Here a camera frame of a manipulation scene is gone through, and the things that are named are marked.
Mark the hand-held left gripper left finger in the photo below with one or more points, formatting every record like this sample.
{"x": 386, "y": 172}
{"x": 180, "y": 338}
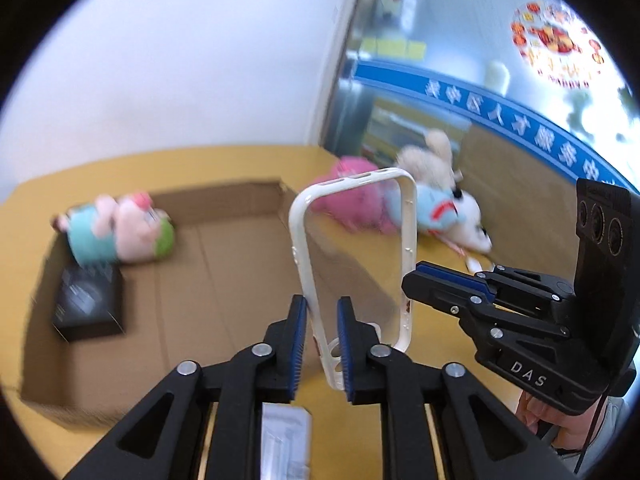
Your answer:
{"x": 298, "y": 340}

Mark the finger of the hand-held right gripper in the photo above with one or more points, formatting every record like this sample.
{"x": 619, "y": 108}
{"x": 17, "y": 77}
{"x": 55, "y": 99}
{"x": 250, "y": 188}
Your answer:
{"x": 435, "y": 292}
{"x": 450, "y": 276}

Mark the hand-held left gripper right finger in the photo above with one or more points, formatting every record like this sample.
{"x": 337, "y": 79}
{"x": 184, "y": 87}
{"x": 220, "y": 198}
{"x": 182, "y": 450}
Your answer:
{"x": 345, "y": 350}

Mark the white clear phone case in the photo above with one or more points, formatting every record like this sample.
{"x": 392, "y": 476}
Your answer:
{"x": 409, "y": 260}

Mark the brown cardboard box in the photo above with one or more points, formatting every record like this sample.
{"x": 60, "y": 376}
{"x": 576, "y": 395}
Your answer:
{"x": 200, "y": 285}

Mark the person's right forearm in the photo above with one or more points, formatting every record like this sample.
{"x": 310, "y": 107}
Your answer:
{"x": 615, "y": 420}

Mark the person's right hand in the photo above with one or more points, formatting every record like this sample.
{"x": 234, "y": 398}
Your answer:
{"x": 545, "y": 420}

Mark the white blue dog plush toy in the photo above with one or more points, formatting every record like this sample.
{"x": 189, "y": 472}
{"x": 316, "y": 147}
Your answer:
{"x": 450, "y": 215}

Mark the white plastic packet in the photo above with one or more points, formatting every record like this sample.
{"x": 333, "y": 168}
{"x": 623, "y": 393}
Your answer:
{"x": 285, "y": 440}

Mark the brown cardboard panel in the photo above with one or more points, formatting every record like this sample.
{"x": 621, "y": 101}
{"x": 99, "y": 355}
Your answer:
{"x": 525, "y": 200}

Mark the beige plush toy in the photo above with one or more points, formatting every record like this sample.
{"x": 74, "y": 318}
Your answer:
{"x": 430, "y": 157}

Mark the blue banner strip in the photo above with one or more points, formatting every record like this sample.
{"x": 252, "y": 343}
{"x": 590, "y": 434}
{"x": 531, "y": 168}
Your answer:
{"x": 480, "y": 110}

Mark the pink teal pig plush toy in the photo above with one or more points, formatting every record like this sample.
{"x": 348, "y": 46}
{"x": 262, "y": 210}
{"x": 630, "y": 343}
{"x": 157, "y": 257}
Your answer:
{"x": 125, "y": 230}

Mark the black small box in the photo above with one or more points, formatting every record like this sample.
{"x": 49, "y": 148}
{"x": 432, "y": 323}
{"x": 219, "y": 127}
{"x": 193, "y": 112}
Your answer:
{"x": 87, "y": 305}

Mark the glass door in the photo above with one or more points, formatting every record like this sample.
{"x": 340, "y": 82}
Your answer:
{"x": 450, "y": 35}

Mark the red round window sticker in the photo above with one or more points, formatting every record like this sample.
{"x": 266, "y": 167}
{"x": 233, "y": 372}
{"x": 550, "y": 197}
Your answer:
{"x": 555, "y": 40}

